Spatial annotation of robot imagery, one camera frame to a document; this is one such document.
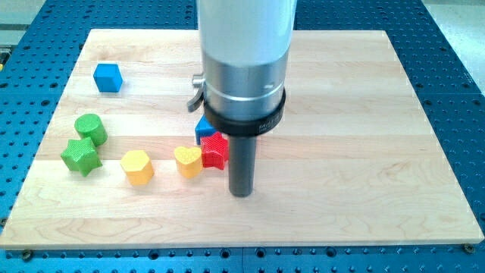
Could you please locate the green star block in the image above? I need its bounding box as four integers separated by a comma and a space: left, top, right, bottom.
61, 137, 102, 177

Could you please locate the blue triangle block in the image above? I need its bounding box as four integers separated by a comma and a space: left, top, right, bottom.
195, 115, 217, 145

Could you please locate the light wooden board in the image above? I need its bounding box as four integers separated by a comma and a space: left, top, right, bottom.
1, 29, 484, 249

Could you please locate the red star block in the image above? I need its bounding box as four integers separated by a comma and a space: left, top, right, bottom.
200, 132, 229, 170

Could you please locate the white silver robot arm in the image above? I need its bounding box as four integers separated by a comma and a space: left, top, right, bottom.
187, 0, 297, 197

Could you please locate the yellow hexagon block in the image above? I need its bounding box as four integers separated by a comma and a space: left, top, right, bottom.
120, 150, 155, 186

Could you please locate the blue cube block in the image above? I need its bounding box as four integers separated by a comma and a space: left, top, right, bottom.
93, 64, 123, 93

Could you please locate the green cylinder block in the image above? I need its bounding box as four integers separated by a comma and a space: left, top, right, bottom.
74, 114, 108, 146

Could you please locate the yellow heart block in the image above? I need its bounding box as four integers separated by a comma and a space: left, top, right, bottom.
174, 146, 203, 178

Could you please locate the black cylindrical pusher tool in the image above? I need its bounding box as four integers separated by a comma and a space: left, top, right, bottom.
229, 136, 257, 197

